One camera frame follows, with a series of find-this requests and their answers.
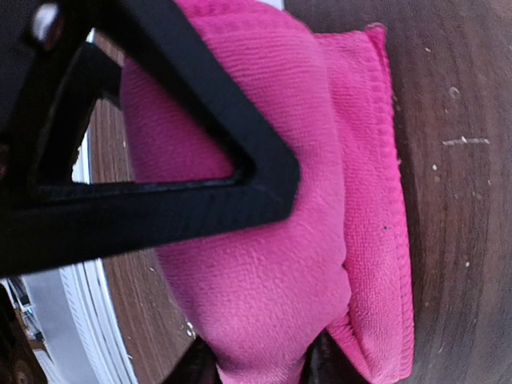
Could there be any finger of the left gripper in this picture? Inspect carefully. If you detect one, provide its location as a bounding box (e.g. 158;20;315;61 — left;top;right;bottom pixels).
1;1;300;277

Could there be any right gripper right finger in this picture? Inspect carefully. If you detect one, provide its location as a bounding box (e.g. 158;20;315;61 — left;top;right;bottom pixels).
300;330;368;384

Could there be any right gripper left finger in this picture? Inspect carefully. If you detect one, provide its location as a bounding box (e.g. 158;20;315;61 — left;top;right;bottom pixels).
162;337;222;384

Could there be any pink towel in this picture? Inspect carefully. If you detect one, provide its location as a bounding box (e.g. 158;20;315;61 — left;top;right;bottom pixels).
119;0;415;384

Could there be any aluminium front rail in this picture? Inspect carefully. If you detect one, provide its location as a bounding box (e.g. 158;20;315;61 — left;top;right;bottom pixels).
1;34;136;383

